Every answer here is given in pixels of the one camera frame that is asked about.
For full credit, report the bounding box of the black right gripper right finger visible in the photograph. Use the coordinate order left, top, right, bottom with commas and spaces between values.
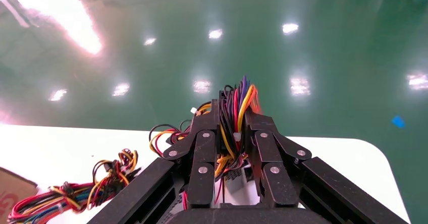
245, 110, 409, 224

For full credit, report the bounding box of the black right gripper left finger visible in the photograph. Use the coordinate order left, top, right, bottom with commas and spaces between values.
87, 98, 221, 224

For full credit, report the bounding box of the brown compartment box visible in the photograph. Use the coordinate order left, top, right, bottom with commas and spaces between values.
0, 167, 38, 224

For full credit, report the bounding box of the blue tape scrap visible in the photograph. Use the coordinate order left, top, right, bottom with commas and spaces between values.
392, 115, 406, 129

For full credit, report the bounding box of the multicoloured wire bundle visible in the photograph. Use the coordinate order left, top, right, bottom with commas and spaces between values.
148, 75, 263, 205
7, 148, 142, 224

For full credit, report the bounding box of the grey metal power supply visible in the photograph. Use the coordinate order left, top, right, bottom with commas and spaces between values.
213, 167, 261, 206

